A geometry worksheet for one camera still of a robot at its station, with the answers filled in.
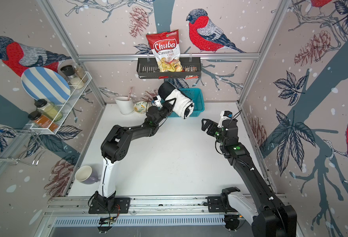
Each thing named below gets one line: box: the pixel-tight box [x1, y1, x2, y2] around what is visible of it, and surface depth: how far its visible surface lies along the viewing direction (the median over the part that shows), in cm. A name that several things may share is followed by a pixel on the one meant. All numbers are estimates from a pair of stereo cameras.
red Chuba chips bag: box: [145, 29, 183, 73], surface depth 83 cm
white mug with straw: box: [114, 89, 134, 116], surface depth 112 cm
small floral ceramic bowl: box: [133, 101, 147, 115], surface depth 118 cm
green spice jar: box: [34, 98, 64, 122], surface depth 67 cm
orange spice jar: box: [27, 110, 59, 132], surface depth 63 cm
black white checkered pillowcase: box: [158, 81, 195, 119], surface depth 91 cm
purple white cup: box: [75, 165, 99, 185], surface depth 78 cm
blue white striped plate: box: [20, 66, 71, 105], surface depth 72 cm
